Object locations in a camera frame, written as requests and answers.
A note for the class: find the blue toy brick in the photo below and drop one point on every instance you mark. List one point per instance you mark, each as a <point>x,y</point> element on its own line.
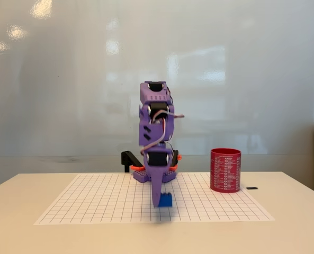
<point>166,200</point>

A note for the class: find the purple robot arm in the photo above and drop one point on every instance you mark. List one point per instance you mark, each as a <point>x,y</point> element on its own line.
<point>152,132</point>

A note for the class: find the red printed cup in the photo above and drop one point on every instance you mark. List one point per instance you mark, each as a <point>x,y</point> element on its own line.
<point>225,171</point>

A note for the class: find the orange clamp jaw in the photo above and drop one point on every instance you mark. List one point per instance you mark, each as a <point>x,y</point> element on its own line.
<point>137,167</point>
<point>174,167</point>

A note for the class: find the black table clamp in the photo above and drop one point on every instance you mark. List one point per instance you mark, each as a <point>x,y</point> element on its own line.
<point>127,158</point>

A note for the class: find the white grid paper sheet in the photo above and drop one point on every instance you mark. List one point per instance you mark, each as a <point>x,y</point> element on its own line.
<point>106,201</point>

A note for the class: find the small flat black piece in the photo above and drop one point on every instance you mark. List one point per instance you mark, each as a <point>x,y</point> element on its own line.
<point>252,188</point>

